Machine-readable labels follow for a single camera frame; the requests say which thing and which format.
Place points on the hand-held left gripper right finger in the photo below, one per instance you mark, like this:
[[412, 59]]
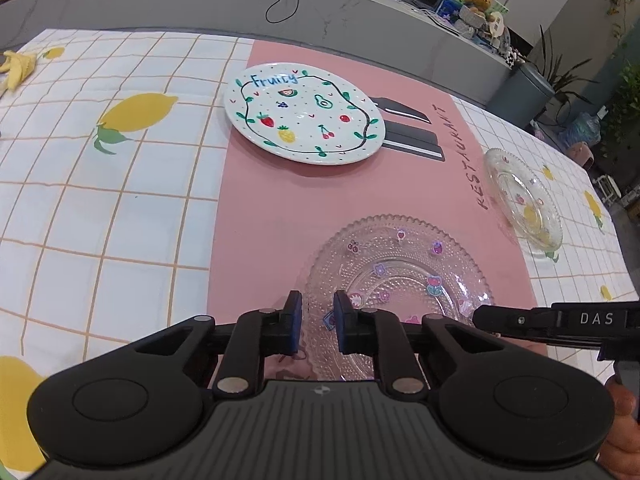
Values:
[[342, 322]]

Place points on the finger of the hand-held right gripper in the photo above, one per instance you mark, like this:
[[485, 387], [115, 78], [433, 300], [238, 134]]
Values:
[[510, 319]]

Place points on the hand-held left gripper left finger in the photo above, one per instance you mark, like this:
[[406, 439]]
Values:
[[293, 322]]

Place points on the clear glass plate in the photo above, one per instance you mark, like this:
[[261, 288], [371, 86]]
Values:
[[400, 260], [525, 200]]

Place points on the white fruit-print plate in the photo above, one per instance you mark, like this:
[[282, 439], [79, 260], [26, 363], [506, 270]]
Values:
[[300, 115]]

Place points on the person's right hand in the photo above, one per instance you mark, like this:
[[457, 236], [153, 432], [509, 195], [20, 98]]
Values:
[[625, 435]]

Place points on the pink placemat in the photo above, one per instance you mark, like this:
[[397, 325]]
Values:
[[270, 210]]

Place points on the pink object on floor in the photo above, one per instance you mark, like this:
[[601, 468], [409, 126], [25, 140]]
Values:
[[582, 155]]

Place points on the blue plastic bag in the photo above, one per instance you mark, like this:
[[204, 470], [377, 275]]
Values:
[[580, 130]]

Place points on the white checkered lemon tablecloth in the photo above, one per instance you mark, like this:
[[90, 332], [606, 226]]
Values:
[[125, 200]]

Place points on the grey trash can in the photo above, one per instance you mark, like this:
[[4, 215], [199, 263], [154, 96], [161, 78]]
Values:
[[520, 95]]

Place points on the green potted floor plant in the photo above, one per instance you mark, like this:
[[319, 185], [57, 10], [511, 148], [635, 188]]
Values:
[[555, 65]]

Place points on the colourful picture board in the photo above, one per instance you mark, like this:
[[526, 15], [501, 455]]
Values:
[[450, 5]]

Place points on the teddy bear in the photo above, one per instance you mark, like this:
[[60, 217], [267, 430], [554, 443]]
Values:
[[476, 0]]

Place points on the grey stone tv console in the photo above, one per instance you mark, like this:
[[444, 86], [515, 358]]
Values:
[[200, 5]]

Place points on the banana peel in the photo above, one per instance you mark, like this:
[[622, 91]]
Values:
[[17, 67]]

